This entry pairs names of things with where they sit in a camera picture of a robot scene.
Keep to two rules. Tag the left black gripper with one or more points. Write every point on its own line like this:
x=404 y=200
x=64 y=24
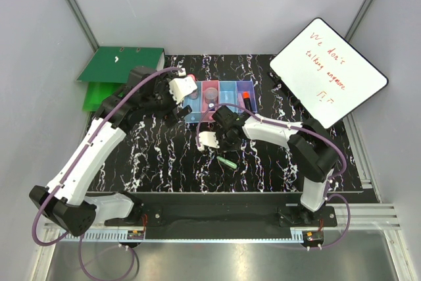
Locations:
x=169 y=115

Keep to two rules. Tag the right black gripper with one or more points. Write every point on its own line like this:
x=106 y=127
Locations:
x=236 y=147

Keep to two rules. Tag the green correction tape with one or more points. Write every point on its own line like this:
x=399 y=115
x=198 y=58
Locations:
x=227 y=162

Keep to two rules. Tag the clear purple pin box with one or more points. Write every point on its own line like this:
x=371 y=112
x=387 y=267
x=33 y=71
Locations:
x=211 y=95

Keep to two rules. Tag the four-compartment pastel drawer organizer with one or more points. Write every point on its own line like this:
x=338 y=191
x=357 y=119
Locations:
x=229 y=92

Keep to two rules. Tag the pink capped pencil tube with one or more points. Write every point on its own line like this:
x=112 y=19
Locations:
x=195 y=93

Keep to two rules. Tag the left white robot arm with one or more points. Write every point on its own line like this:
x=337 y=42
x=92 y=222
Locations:
x=64 y=199

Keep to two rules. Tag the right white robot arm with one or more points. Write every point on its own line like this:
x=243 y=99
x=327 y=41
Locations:
x=311 y=146

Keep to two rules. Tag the bright green plastic folder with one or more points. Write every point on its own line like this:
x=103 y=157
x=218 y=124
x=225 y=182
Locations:
x=96 y=93

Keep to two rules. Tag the black whiteboard stand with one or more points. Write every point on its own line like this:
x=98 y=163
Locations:
x=279 y=83

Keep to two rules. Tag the white whiteboard with red writing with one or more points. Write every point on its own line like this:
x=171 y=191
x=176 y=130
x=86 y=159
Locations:
x=326 y=74

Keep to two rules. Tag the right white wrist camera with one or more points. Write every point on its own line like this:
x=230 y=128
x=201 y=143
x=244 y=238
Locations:
x=207 y=139

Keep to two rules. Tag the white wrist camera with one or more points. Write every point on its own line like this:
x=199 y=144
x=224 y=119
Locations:
x=182 y=87
x=207 y=139

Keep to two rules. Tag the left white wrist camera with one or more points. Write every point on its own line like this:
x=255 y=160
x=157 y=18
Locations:
x=182 y=87

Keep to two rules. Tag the dark green ring binder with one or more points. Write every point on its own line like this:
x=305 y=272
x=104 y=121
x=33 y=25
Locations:
x=113 y=64

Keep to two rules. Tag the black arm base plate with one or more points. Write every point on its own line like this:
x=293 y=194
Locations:
x=229 y=217

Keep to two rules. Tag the aluminium rail frame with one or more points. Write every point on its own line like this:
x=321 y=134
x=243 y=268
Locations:
x=370 y=246

